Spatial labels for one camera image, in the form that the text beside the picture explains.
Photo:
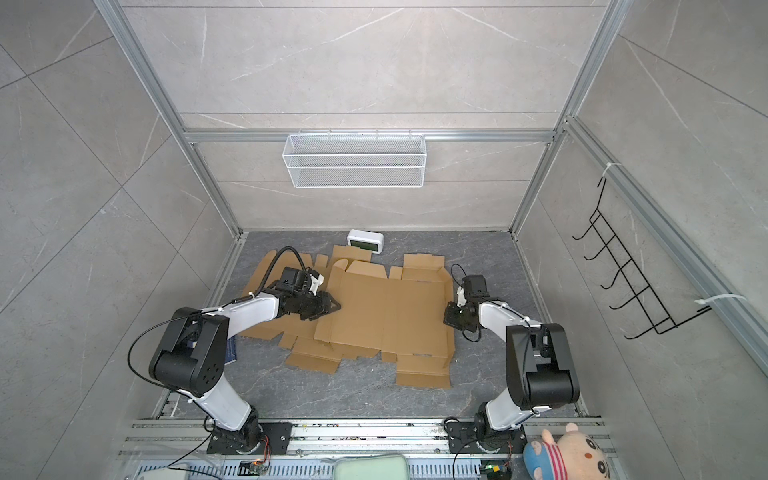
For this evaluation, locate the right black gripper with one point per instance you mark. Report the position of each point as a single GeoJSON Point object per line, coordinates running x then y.
{"type": "Point", "coordinates": [451, 317]}

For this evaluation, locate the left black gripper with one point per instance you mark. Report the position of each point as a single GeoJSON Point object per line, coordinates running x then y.
{"type": "Point", "coordinates": [326, 305]}

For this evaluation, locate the cardboard box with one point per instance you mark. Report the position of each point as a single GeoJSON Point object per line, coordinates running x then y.
{"type": "Point", "coordinates": [395, 312]}

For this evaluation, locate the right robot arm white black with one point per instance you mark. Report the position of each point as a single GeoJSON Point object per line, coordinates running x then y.
{"type": "Point", "coordinates": [539, 369]}

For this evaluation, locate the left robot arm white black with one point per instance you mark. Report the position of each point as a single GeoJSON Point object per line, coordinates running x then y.
{"type": "Point", "coordinates": [190, 357]}

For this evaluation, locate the pale green box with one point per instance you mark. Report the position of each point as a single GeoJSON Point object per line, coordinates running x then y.
{"type": "Point", "coordinates": [383, 467]}

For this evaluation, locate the lower flat cardboard sheet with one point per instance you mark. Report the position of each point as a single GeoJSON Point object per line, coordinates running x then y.
{"type": "Point", "coordinates": [298, 336]}

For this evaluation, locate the white digital clock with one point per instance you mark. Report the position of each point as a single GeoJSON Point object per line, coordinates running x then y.
{"type": "Point", "coordinates": [366, 240]}

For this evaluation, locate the blue book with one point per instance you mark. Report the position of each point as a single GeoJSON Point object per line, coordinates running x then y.
{"type": "Point", "coordinates": [231, 351]}

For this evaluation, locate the pink plush pig toy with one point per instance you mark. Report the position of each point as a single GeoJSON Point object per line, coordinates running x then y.
{"type": "Point", "coordinates": [574, 456]}

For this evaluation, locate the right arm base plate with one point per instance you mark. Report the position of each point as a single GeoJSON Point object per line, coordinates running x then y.
{"type": "Point", "coordinates": [464, 438]}

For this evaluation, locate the white wire mesh basket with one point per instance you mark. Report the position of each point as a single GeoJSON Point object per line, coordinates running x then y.
{"type": "Point", "coordinates": [347, 161]}

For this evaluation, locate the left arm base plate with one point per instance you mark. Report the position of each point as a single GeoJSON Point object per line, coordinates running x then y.
{"type": "Point", "coordinates": [252, 439]}

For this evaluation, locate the black wire hook rack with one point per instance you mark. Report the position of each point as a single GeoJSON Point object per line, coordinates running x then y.
{"type": "Point", "coordinates": [657, 318]}

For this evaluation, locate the aluminium rail base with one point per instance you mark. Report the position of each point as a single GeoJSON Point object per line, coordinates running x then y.
{"type": "Point", "coordinates": [311, 448]}

